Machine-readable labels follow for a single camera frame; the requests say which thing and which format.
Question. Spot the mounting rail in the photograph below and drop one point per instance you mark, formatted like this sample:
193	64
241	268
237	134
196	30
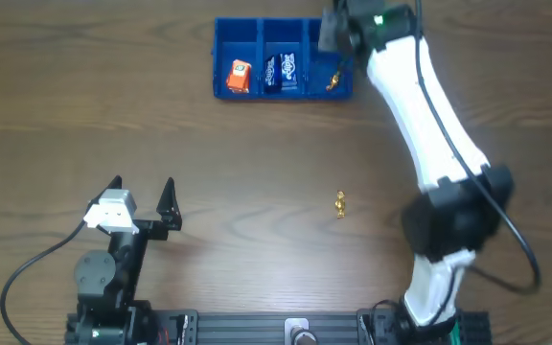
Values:
257	328

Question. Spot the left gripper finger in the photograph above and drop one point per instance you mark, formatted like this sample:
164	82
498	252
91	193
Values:
170	211
117	183

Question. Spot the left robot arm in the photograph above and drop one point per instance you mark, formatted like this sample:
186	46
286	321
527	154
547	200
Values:
108	278

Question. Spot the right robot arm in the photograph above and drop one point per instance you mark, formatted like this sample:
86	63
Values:
424	124

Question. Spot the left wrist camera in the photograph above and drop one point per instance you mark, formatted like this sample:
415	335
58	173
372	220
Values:
112	211

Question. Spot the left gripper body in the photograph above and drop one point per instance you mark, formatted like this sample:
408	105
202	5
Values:
151	229

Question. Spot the blue tray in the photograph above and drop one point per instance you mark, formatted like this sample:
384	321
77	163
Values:
237	38

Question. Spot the orange candy box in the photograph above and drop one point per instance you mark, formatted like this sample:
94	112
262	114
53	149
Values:
238	79

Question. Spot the gold wrapped candy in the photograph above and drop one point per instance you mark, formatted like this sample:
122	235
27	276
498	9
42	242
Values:
340	203
333	82

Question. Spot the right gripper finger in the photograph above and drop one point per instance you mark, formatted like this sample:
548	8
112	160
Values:
328	33

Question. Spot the blue candy pack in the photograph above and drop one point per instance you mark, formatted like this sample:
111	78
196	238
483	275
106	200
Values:
289	69
272	74

